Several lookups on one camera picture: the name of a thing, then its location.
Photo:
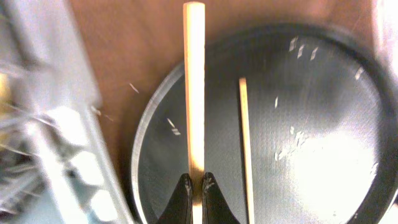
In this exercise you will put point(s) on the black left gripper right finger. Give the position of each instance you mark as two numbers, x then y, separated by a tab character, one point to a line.
215	207

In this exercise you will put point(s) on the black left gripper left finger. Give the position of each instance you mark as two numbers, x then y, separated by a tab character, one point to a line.
179	207

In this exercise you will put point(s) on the wooden chopstick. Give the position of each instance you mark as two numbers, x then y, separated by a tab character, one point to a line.
247	149
194	62

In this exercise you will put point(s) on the grey plastic dishwasher rack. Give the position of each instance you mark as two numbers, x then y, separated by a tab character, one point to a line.
55	167

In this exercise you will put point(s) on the round black serving tray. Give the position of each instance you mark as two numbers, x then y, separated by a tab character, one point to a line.
323	126

